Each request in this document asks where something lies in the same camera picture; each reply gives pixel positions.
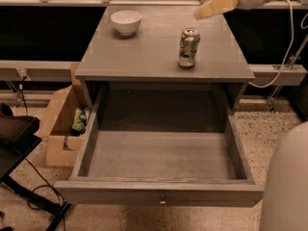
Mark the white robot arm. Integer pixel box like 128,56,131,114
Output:
194,0,308,231

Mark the cardboard box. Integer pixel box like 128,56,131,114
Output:
37,63,89,167

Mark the grey wooden cabinet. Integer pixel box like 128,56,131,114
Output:
75,4,256,114

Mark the wall power outlet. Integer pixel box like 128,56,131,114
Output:
16,68,31,81

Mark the green snack bag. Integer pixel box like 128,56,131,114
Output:
71,108,88,136

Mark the black chair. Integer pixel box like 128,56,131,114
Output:
0,103,70,231

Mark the open grey top drawer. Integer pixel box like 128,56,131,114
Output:
55,83,263,207

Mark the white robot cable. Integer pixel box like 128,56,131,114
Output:
248,0,308,90

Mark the white ceramic bowl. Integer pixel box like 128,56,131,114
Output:
111,11,142,36

